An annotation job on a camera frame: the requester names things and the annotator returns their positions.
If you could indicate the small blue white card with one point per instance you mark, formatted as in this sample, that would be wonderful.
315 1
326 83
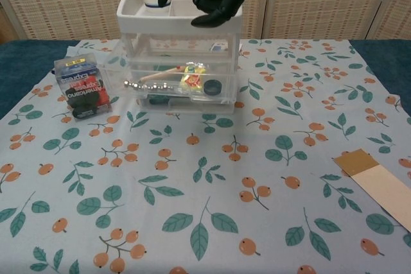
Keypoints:
218 47

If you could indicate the black round cap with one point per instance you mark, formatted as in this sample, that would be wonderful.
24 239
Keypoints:
212 88

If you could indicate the leaf and berry tablecloth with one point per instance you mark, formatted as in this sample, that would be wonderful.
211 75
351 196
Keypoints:
205 190

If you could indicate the clear coffee capsule box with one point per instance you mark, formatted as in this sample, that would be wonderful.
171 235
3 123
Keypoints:
83 84

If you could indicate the small wooden stick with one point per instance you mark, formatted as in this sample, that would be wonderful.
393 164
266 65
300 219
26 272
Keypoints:
157 75

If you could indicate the teal table cover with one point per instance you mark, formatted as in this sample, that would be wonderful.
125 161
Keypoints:
25 68

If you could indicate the teal item in drawer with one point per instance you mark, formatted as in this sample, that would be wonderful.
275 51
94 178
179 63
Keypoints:
157 99

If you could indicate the yellow snack packet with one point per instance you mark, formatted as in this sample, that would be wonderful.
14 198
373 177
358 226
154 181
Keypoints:
192 83

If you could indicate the pink and gold card strip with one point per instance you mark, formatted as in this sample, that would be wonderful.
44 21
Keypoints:
382 187

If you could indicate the white plastic drawer organizer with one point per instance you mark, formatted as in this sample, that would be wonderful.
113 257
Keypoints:
154 20

